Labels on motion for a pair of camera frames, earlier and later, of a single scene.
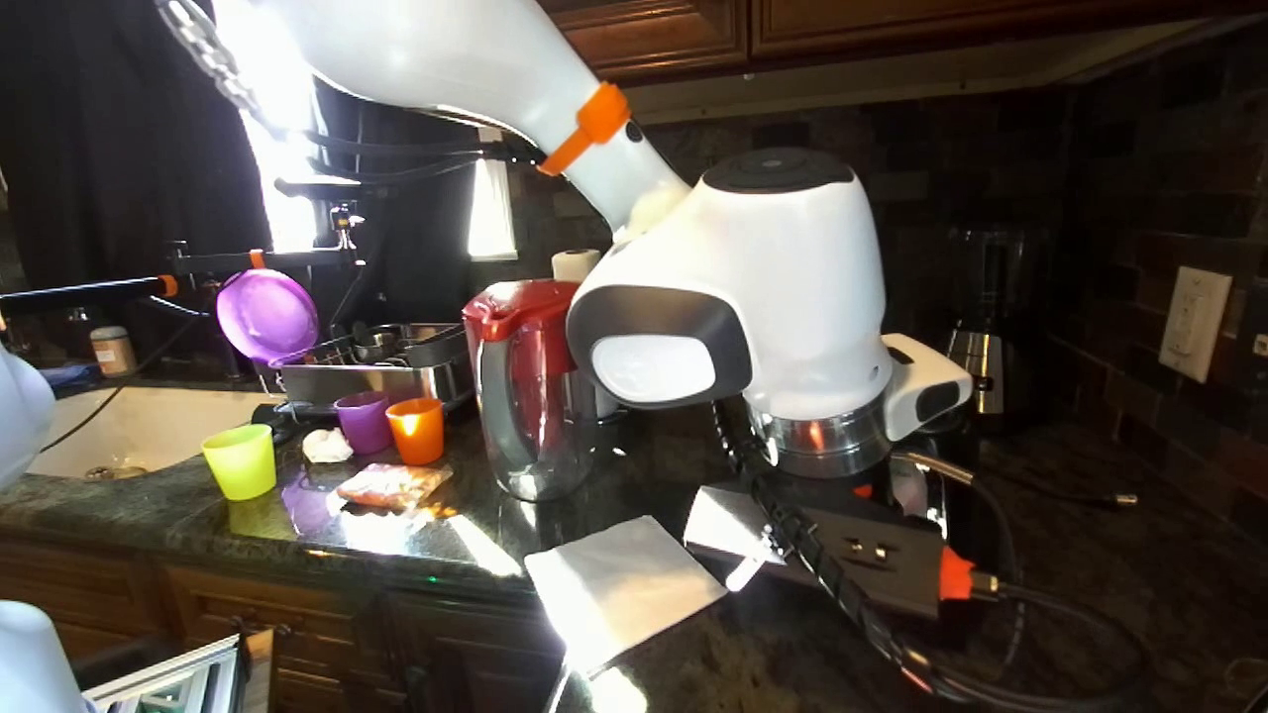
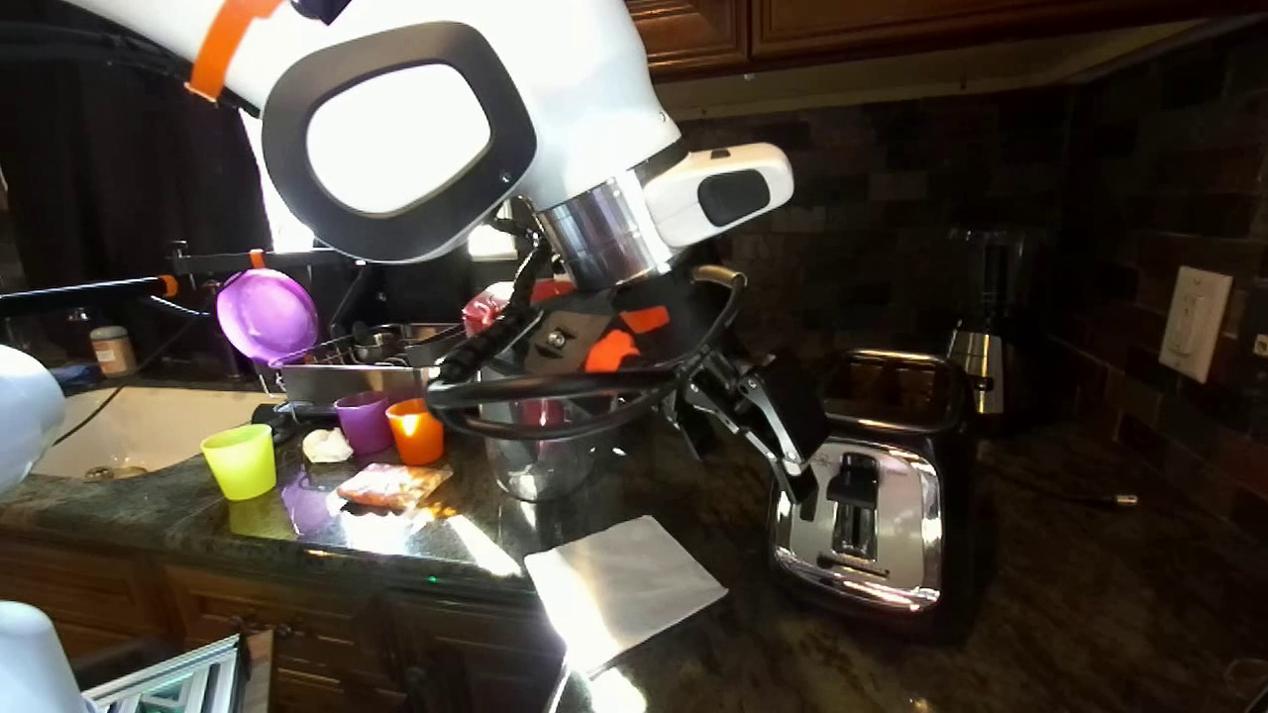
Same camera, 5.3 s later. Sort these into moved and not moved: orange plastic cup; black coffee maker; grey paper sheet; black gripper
Moved: black gripper
Not moved: grey paper sheet; orange plastic cup; black coffee maker
